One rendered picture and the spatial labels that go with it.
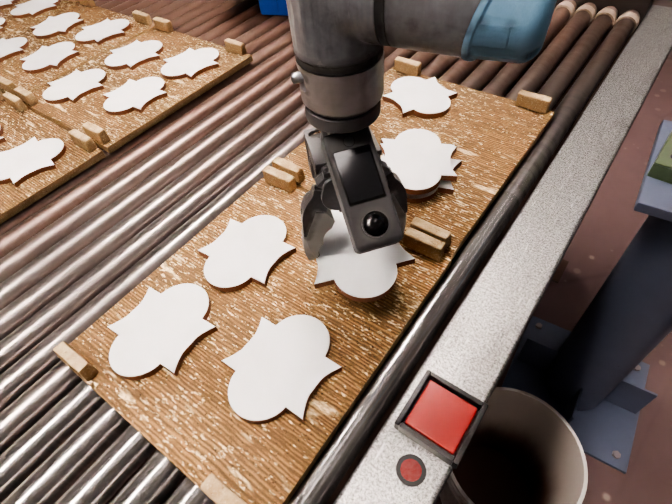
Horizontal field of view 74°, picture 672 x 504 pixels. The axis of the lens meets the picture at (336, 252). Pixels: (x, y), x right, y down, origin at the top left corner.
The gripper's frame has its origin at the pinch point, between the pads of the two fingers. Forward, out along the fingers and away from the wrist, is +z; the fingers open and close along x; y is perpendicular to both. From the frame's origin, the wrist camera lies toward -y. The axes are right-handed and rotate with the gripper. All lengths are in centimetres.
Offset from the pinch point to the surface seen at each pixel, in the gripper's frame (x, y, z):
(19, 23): 68, 117, 10
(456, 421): -5.0, -20.9, 7.0
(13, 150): 55, 49, 7
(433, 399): -3.6, -17.9, 7.1
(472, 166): -24.6, 16.9, 7.6
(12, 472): 44.3, -12.4, 8.4
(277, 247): 9.7, 8.4, 6.0
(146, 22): 31, 99, 9
